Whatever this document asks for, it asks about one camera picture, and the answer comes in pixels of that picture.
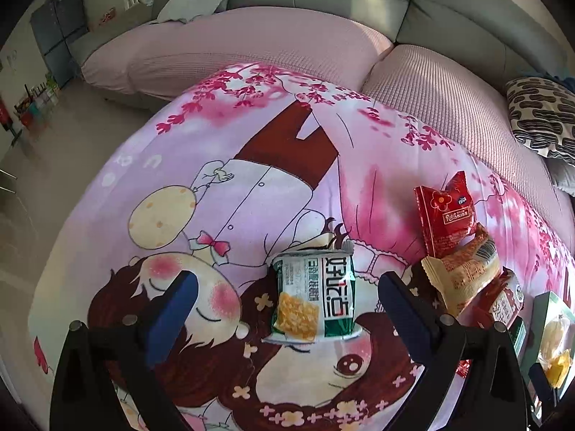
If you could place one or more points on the dark red snack packet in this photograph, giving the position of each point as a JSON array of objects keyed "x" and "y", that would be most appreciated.
[{"x": 507, "y": 298}]

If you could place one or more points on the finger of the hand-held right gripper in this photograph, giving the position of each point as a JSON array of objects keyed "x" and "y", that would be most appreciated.
[{"x": 539, "y": 381}]

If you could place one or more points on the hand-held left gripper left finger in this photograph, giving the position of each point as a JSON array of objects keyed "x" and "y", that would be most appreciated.
[{"x": 173, "y": 314}]

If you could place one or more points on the pink sofa cover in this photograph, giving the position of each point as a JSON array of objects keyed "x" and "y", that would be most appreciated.
[{"x": 251, "y": 45}]

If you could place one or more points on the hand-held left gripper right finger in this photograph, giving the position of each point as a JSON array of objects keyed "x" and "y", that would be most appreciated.
[{"x": 404, "y": 318}]

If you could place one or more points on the red flower-print snack packet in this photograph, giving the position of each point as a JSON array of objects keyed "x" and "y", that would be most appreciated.
[{"x": 444, "y": 220}]

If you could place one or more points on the black white patterned pillow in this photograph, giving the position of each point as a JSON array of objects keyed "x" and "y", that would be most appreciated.
[{"x": 543, "y": 116}]

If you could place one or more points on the grey pillow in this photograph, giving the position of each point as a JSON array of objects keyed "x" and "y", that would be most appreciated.
[{"x": 564, "y": 177}]

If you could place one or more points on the red and cream snack packet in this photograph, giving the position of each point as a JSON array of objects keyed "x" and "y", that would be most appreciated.
[{"x": 467, "y": 274}]

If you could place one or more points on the teal cardboard tray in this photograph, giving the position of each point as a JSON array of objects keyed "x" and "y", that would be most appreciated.
[{"x": 546, "y": 305}]

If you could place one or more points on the grey cabinet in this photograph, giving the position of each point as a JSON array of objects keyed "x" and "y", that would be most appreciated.
[{"x": 58, "y": 31}]

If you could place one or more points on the green white cracker packet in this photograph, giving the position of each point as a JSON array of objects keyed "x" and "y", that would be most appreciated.
[{"x": 314, "y": 292}]

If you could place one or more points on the pink printed blanket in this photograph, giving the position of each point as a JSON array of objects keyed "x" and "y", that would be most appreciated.
[{"x": 269, "y": 152}]

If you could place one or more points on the colourful toy shelf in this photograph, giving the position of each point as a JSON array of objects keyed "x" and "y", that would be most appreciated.
[{"x": 36, "y": 105}]

